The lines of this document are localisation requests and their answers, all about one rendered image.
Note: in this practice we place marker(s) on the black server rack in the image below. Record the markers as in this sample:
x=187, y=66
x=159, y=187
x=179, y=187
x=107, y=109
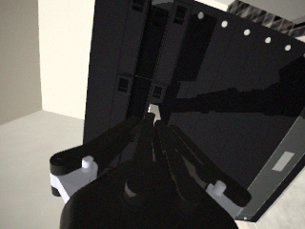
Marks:
x=236, y=90

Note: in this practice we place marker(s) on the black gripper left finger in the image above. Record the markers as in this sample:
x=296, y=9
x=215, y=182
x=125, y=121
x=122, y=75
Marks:
x=76, y=167

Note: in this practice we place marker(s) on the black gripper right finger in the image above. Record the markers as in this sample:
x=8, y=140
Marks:
x=171, y=145

